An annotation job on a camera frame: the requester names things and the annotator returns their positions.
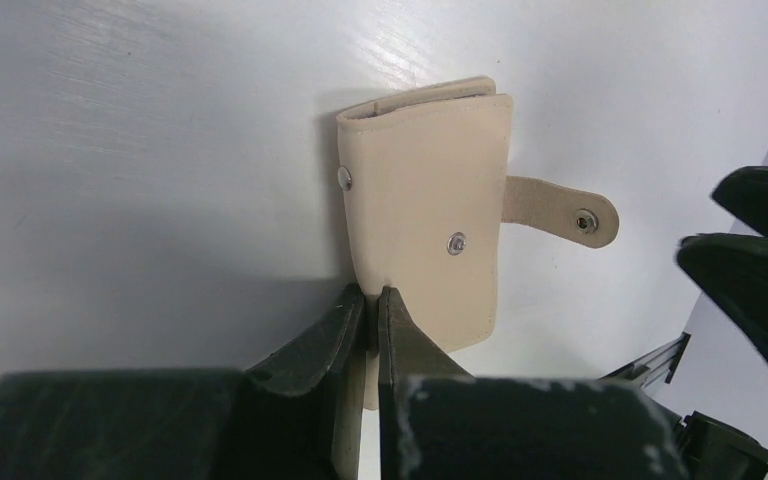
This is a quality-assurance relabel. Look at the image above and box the beige leather card holder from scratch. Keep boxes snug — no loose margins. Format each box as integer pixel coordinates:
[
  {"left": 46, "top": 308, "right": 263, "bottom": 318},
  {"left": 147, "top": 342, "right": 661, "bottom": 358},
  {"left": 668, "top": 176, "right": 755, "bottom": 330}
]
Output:
[{"left": 336, "top": 75, "right": 621, "bottom": 412}]

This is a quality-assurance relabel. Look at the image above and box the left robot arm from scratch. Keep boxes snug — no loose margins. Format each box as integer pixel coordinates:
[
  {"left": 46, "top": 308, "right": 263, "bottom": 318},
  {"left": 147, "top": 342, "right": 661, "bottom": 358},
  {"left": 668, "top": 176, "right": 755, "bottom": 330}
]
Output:
[{"left": 0, "top": 285, "right": 768, "bottom": 479}]

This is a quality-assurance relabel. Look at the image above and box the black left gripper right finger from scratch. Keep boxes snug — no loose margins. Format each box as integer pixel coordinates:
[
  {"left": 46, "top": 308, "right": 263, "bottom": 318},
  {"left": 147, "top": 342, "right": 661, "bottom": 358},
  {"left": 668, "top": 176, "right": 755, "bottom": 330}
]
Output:
[{"left": 377, "top": 287, "right": 689, "bottom": 479}]

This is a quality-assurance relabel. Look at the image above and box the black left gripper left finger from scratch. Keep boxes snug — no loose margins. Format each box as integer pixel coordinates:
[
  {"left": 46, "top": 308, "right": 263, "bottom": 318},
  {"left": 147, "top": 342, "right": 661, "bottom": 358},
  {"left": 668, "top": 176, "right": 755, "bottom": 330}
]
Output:
[{"left": 0, "top": 284, "right": 366, "bottom": 479}]

